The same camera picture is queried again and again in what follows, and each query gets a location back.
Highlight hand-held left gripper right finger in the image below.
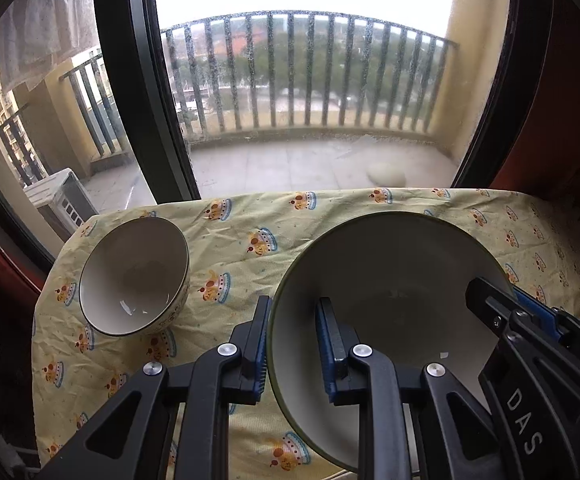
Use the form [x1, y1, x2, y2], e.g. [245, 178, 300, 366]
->
[316, 297, 501, 480]

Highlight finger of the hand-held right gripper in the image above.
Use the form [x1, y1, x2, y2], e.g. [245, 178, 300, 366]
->
[465, 277, 531, 346]
[512, 287, 578, 341]

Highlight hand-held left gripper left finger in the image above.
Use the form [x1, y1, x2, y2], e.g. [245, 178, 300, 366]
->
[34, 296, 274, 480]

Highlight cream leaf-pattern bowl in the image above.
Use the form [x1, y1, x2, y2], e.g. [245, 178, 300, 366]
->
[267, 211, 516, 473]
[78, 216, 191, 337]

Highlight yellow printed tablecloth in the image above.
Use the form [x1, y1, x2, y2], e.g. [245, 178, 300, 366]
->
[30, 187, 580, 480]

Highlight white outdoor air conditioner unit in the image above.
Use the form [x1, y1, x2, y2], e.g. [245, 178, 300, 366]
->
[24, 169, 99, 241]

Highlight balcony railing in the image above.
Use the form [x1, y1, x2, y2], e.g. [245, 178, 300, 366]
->
[0, 9, 458, 186]

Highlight translucent plastic sheet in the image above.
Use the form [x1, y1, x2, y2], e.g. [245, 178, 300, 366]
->
[0, 0, 95, 91]

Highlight dark window frame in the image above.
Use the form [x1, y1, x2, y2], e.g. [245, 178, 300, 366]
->
[0, 0, 556, 271]

